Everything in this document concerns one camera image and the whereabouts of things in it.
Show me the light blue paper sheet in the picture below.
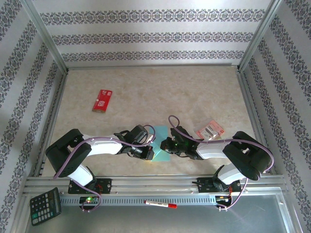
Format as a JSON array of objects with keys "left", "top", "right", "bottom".
[{"left": 148, "top": 125, "right": 171, "bottom": 163}]

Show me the pink clear plastic case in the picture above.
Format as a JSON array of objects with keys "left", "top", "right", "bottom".
[{"left": 196, "top": 120, "right": 225, "bottom": 141}]

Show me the red white marker pen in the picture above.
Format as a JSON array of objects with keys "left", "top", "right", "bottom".
[{"left": 143, "top": 200, "right": 177, "bottom": 209}]

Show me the red snack packet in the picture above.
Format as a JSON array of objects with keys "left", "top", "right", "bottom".
[{"left": 91, "top": 89, "right": 113, "bottom": 114}]

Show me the grey metal shelf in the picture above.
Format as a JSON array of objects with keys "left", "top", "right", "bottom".
[{"left": 24, "top": 194, "right": 292, "bottom": 233}]

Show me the black calculator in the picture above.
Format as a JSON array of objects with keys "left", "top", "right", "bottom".
[{"left": 29, "top": 187, "right": 62, "bottom": 226}]

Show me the long aluminium base rail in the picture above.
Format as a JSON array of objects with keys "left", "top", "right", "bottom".
[{"left": 23, "top": 175, "right": 289, "bottom": 195}]

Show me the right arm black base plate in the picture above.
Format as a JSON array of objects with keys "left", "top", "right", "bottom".
[{"left": 197, "top": 177, "right": 242, "bottom": 194}]

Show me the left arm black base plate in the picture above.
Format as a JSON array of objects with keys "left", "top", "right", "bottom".
[{"left": 68, "top": 178, "right": 113, "bottom": 195}]

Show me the slotted grey cable duct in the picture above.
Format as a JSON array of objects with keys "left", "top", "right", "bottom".
[{"left": 59, "top": 195, "right": 217, "bottom": 207}]

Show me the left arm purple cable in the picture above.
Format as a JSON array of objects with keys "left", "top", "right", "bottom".
[{"left": 53, "top": 124, "right": 156, "bottom": 213}]

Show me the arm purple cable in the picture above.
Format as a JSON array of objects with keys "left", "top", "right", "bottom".
[
  {"left": 53, "top": 124, "right": 156, "bottom": 213},
  {"left": 168, "top": 115, "right": 275, "bottom": 212}
]

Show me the aluminium frame rail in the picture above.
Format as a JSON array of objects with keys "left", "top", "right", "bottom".
[
  {"left": 33, "top": 70, "right": 69, "bottom": 177},
  {"left": 65, "top": 63, "right": 240, "bottom": 71},
  {"left": 237, "top": 70, "right": 277, "bottom": 175}
]

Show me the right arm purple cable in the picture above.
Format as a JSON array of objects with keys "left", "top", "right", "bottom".
[{"left": 168, "top": 115, "right": 275, "bottom": 212}]

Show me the aluminium frame post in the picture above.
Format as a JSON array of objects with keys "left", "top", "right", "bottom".
[
  {"left": 237, "top": 0, "right": 284, "bottom": 71},
  {"left": 20, "top": 0, "right": 69, "bottom": 73}
]

